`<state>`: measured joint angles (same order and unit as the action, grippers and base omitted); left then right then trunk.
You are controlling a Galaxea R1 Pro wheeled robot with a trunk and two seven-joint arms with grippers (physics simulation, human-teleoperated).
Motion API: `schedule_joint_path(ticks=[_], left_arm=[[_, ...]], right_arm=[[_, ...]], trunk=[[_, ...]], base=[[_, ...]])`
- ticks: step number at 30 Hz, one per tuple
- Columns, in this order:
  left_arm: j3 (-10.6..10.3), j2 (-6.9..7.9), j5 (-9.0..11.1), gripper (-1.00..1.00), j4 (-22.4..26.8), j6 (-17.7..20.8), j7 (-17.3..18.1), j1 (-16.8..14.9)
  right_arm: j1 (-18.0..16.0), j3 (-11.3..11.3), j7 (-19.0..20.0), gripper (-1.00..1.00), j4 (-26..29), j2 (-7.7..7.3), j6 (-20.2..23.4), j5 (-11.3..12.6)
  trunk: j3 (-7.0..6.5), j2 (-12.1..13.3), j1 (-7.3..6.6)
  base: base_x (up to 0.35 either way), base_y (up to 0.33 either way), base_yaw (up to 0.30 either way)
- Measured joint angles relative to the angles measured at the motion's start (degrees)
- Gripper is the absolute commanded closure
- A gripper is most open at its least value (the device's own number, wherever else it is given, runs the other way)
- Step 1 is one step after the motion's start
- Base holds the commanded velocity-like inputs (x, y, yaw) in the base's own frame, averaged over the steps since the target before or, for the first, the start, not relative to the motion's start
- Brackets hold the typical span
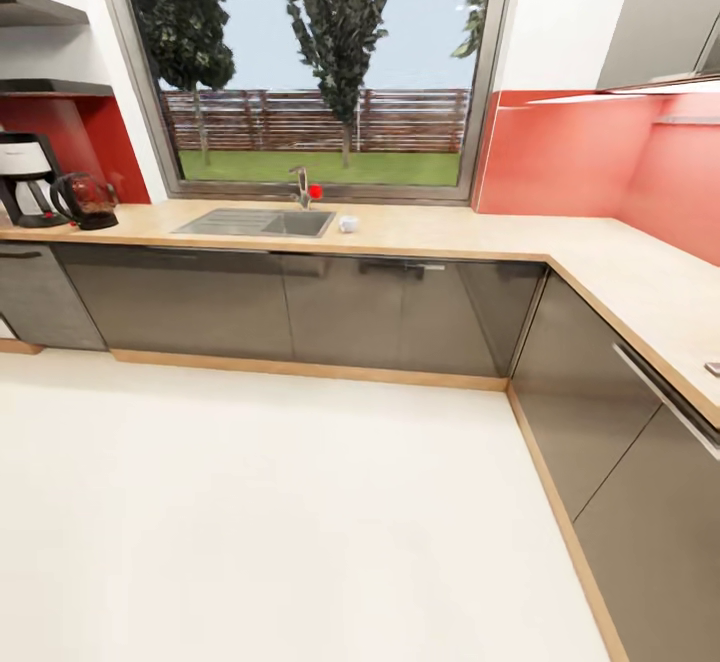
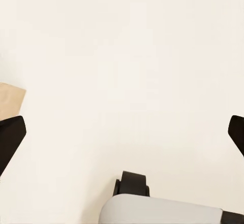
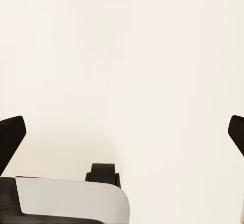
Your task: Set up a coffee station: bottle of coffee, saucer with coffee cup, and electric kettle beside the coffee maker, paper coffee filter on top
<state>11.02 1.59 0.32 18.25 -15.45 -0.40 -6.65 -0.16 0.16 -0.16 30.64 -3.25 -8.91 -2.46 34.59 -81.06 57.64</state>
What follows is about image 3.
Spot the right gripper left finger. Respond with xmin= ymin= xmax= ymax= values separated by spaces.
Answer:
xmin=0 ymin=115 xmax=26 ymax=176

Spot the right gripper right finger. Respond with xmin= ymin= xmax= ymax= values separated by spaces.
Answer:
xmin=228 ymin=115 xmax=244 ymax=156

